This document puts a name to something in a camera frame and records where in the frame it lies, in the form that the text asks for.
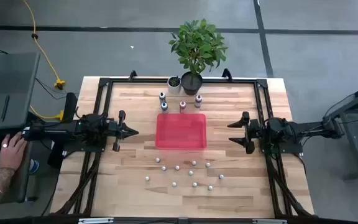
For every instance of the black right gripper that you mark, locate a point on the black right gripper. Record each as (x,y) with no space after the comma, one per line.
(253,130)

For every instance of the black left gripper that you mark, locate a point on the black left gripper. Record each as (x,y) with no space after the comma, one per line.
(117,130)

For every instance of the black-capped food coloring bottle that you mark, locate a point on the black-capped food coloring bottle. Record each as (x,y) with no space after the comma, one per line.
(162,96)

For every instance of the red-capped food coloring bottle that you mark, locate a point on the red-capped food coloring bottle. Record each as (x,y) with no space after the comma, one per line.
(182,105)

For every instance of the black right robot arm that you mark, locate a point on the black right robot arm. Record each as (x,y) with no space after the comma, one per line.
(306,129)

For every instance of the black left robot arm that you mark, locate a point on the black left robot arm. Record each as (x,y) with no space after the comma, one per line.
(57,130)

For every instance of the purple-capped food coloring bottle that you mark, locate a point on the purple-capped food coloring bottle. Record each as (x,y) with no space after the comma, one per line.
(198,100)

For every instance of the pink translucent plastic bin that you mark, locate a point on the pink translucent plastic bin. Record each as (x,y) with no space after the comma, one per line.
(180,132)

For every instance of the black rounded panel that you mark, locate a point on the black rounded panel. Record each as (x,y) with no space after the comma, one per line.
(71,107)

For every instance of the small plant in white pot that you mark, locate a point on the small plant in white pot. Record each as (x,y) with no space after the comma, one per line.
(174,84)

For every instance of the black box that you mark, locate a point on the black box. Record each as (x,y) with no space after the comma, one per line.
(56,157)

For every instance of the green tree in black pot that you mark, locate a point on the green tree in black pot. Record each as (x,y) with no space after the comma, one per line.
(197,46)

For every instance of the blue shoe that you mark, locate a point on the blue shoe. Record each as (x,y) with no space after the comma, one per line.
(34,166)

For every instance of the person's hand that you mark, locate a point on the person's hand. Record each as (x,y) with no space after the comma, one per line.
(11,154)

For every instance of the black pen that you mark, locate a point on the black pen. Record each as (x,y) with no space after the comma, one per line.
(5,108)

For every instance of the grey side desk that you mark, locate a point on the grey side desk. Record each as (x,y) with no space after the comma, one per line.
(8,81)

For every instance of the black aluminium rig frame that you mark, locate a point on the black aluminium rig frame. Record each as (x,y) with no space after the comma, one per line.
(228,81)

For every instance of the black frame hook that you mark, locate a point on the black frame hook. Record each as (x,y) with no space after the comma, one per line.
(227,75)
(132,75)

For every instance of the silver aluminium bracket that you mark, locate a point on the silver aluminium bracket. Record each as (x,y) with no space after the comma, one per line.
(269,221)
(95,221)

